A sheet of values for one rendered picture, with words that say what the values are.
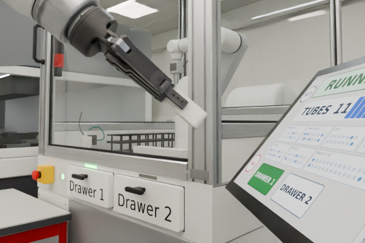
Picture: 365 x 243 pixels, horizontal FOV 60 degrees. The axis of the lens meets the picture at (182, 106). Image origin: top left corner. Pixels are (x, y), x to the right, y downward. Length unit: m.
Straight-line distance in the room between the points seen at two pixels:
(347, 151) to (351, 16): 3.75
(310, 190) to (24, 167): 1.70
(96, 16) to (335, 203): 0.39
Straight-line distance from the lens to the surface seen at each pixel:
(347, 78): 0.57
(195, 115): 0.49
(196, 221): 0.82
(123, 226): 1.06
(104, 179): 1.08
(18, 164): 1.93
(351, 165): 0.38
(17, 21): 1.99
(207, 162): 0.76
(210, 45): 0.77
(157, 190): 0.88
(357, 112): 0.46
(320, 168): 0.42
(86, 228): 1.25
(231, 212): 0.84
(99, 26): 0.48
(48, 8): 0.50
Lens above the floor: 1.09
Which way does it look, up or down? 3 degrees up
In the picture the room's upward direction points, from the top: straight up
